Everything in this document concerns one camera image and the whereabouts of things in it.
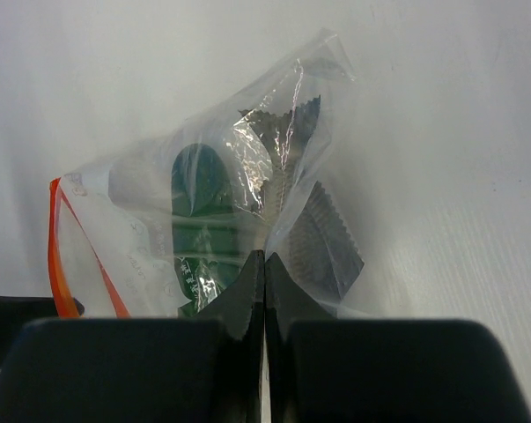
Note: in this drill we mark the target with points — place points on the grey fake fish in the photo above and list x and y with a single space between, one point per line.
322 257

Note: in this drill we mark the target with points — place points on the green fake cucumber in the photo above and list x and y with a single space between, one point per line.
207 257

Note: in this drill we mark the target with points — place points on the clear zip top bag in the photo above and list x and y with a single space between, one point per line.
110 243

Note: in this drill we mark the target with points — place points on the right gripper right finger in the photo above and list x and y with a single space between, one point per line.
324 369

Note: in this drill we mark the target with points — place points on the dark green fake leaf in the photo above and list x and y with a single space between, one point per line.
200 184

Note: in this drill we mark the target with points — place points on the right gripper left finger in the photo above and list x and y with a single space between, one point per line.
206 368

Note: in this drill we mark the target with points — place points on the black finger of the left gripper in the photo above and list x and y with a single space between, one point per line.
16 313

